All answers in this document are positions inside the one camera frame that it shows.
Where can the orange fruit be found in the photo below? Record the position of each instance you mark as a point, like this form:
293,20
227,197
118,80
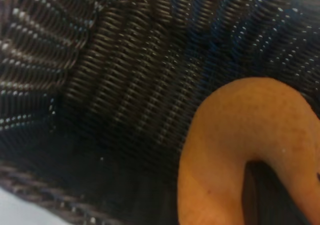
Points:
237,125

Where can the dark brown wicker basket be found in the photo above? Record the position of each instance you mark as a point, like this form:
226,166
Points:
125,85

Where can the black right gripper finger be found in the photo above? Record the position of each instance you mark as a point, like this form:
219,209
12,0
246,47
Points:
270,200

